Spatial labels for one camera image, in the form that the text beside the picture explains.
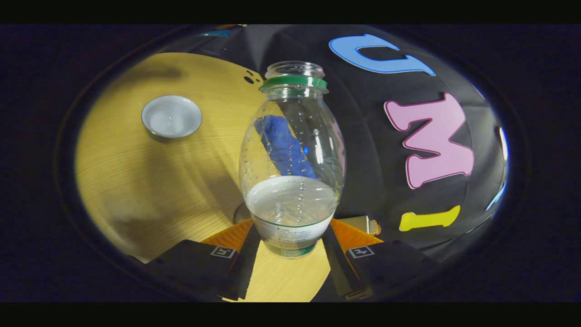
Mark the clear plastic water bottle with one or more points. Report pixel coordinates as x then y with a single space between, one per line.
292 204

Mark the white toaster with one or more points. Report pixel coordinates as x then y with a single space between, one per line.
356 223

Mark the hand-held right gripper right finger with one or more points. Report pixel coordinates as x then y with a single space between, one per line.
338 263

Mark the toast slice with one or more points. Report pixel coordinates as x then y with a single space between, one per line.
375 227

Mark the blue towel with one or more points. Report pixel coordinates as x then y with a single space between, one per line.
281 141

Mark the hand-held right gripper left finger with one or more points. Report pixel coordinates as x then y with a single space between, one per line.
247 263

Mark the white teacup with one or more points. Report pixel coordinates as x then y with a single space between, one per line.
171 117

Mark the black backdrop cloth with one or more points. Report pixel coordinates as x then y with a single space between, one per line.
372 150

